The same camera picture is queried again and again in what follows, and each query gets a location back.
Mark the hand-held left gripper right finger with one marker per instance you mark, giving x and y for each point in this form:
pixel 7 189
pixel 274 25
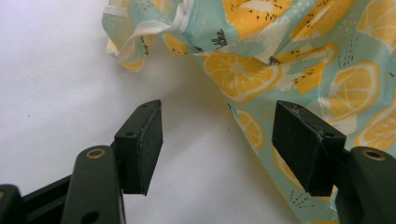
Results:
pixel 303 146

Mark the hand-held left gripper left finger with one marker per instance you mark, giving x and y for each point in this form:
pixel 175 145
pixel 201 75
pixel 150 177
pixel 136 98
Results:
pixel 141 149

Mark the lemon print fabric bag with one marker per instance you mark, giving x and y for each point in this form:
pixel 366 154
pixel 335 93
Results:
pixel 289 46

